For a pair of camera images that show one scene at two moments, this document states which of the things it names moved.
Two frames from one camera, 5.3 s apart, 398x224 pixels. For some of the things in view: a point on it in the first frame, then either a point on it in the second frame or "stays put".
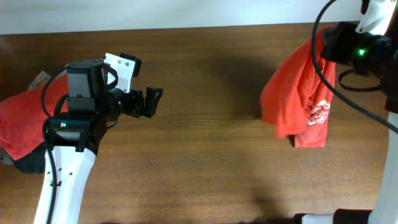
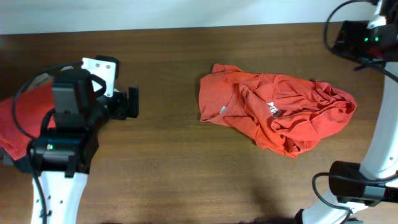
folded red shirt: x=22 y=118 stays put
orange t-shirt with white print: x=295 y=99 to x=285 y=114
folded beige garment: x=41 y=79 stays put
